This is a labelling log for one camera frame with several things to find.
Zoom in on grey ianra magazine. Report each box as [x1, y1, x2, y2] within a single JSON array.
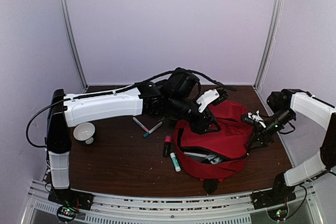
[[183, 152, 207, 160]]

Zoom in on white and black bowl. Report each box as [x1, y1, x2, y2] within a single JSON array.
[[73, 122, 96, 145]]

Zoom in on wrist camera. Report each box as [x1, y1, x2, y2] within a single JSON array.
[[240, 110, 266, 129], [196, 89, 228, 113]]

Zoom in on white glue stick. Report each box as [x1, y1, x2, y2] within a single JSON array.
[[170, 152, 181, 172]]

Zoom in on right aluminium frame post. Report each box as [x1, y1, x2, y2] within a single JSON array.
[[254, 0, 283, 91]]

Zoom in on front aluminium rail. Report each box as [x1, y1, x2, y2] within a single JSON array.
[[19, 180, 325, 223]]

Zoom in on pink black highlighter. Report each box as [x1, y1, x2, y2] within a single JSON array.
[[163, 136, 172, 157]]

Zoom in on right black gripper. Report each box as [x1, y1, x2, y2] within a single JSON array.
[[247, 109, 293, 150]]

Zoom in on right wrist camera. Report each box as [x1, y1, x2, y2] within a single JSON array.
[[240, 110, 266, 129]]

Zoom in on aluminium frame post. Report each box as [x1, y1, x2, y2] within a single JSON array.
[[254, 0, 283, 91], [59, 0, 88, 90]]

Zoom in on white teal marker pen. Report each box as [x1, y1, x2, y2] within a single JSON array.
[[143, 122, 163, 138]]

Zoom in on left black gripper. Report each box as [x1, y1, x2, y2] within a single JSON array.
[[169, 94, 222, 135]]

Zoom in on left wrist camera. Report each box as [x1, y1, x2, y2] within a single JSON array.
[[196, 89, 228, 113]]

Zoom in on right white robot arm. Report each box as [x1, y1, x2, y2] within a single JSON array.
[[249, 90, 335, 205]]

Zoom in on red backpack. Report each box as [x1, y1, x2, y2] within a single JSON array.
[[172, 100, 253, 194]]

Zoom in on grey pencil case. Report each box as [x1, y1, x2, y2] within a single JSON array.
[[201, 154, 225, 165]]

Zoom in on left aluminium frame post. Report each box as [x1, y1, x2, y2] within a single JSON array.
[[59, 0, 88, 90]]

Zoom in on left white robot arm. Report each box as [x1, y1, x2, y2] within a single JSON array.
[[35, 67, 236, 205]]

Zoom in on white pink marker pen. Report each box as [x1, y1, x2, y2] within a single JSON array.
[[132, 117, 149, 132]]

